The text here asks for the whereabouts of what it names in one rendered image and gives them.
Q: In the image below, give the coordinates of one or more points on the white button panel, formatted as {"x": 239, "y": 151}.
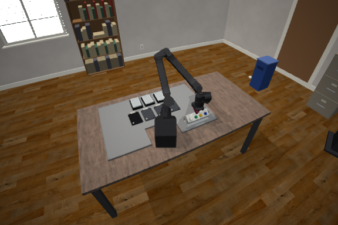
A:
{"x": 193, "y": 117}

